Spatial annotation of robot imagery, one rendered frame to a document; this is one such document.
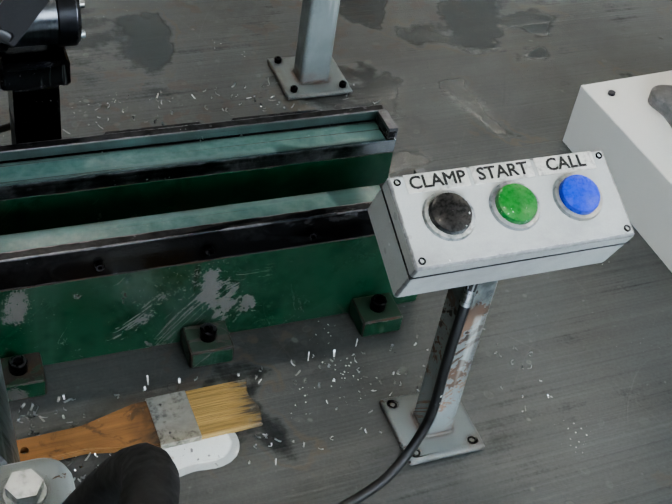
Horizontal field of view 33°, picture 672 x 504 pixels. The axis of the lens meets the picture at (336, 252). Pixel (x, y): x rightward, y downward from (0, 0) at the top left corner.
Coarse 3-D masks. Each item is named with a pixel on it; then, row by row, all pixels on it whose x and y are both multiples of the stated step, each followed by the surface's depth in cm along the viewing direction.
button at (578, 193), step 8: (568, 176) 78; (576, 176) 78; (584, 176) 79; (560, 184) 78; (568, 184) 78; (576, 184) 78; (584, 184) 78; (592, 184) 78; (560, 192) 78; (568, 192) 77; (576, 192) 78; (584, 192) 78; (592, 192) 78; (568, 200) 77; (576, 200) 77; (584, 200) 78; (592, 200) 78; (568, 208) 78; (576, 208) 77; (584, 208) 77; (592, 208) 78
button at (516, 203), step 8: (512, 184) 77; (520, 184) 77; (504, 192) 76; (512, 192) 76; (520, 192) 76; (528, 192) 77; (496, 200) 76; (504, 200) 76; (512, 200) 76; (520, 200) 76; (528, 200) 76; (536, 200) 77; (504, 208) 76; (512, 208) 76; (520, 208) 76; (528, 208) 76; (536, 208) 76; (504, 216) 76; (512, 216) 76; (520, 216) 76; (528, 216) 76; (520, 224) 76
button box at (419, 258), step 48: (384, 192) 76; (432, 192) 76; (480, 192) 77; (384, 240) 77; (432, 240) 74; (480, 240) 75; (528, 240) 76; (576, 240) 77; (624, 240) 79; (432, 288) 77
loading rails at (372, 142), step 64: (192, 128) 101; (256, 128) 103; (320, 128) 105; (384, 128) 106; (0, 192) 94; (64, 192) 96; (128, 192) 99; (192, 192) 101; (256, 192) 104; (320, 192) 107; (0, 256) 86; (64, 256) 88; (128, 256) 90; (192, 256) 92; (256, 256) 95; (320, 256) 98; (0, 320) 90; (64, 320) 92; (128, 320) 95; (192, 320) 98; (256, 320) 101; (384, 320) 102
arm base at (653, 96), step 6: (654, 90) 122; (660, 90) 122; (666, 90) 122; (654, 96) 121; (660, 96) 121; (666, 96) 121; (648, 102) 123; (654, 102) 122; (660, 102) 121; (666, 102) 120; (654, 108) 122; (660, 108) 121; (666, 108) 120; (666, 114) 120; (666, 120) 121
